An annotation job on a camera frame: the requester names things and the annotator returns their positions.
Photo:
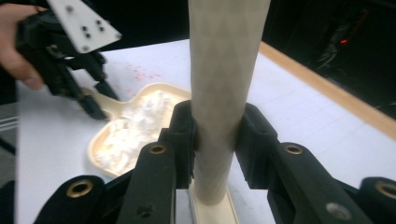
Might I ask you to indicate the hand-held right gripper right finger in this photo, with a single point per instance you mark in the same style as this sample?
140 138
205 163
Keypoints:
295 180

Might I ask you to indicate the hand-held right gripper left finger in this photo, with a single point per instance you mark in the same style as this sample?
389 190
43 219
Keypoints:
155 174

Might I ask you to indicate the cream dustpan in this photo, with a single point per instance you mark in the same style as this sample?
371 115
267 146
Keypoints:
115 105

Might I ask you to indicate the pile of white paper scraps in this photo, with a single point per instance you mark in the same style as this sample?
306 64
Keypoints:
137 130

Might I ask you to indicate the cream brush with red tip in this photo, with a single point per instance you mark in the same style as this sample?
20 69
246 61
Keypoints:
224 77

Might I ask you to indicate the white table cover sheet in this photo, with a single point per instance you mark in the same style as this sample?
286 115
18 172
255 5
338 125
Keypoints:
311 109

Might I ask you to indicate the wooden table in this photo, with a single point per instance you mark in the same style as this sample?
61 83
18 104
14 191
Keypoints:
342 96

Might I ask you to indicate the dark device with red light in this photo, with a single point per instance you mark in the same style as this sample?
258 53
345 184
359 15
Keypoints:
342 37

